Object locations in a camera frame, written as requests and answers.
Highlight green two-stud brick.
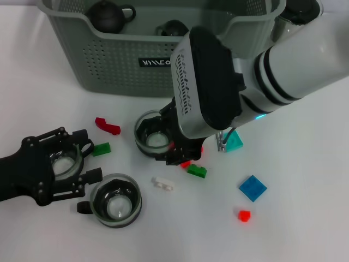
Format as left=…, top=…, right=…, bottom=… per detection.
left=187, top=163, right=207, bottom=178

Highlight dark brown clay teapot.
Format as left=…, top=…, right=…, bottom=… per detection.
left=86, top=0, right=136, bottom=33

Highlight dark red curved brick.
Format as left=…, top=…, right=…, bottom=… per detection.
left=94, top=117, right=121, bottom=136

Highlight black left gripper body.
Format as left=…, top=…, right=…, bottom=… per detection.
left=0, top=136, right=55, bottom=207

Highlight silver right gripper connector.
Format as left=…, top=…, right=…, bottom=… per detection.
left=217, top=127, right=236, bottom=153

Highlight glass carafe black lid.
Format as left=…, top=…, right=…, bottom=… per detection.
left=272, top=0, right=324, bottom=38

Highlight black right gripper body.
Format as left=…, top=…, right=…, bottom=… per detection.
left=170, top=122, right=204, bottom=162

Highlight green sloped brick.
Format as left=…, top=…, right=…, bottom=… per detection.
left=91, top=142, right=112, bottom=157

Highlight blue square plate brick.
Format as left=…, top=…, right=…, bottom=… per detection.
left=238, top=174, right=268, bottom=203

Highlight grey perforated storage bin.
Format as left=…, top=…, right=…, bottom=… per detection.
left=37, top=0, right=287, bottom=99

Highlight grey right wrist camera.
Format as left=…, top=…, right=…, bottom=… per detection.
left=170, top=26, right=245, bottom=140

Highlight white flat plate brick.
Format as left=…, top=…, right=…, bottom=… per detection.
left=151, top=176, right=175, bottom=191

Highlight teal square plate brick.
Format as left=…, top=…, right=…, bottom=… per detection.
left=222, top=130, right=244, bottom=152

